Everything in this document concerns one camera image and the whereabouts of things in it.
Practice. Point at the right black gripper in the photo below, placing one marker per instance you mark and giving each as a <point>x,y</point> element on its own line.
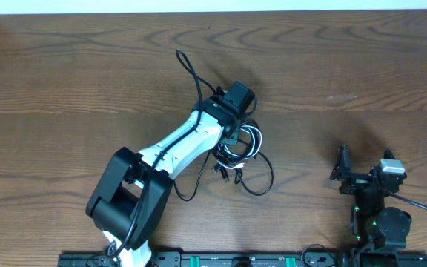
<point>363,176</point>

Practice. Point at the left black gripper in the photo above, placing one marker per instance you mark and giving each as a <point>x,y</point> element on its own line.
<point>230,139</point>

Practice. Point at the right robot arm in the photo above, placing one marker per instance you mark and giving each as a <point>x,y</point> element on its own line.
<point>380,231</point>

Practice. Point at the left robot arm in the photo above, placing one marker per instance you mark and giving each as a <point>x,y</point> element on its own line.
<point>129,199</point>

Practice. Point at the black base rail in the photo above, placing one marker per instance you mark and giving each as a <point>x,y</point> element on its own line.
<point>176,259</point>

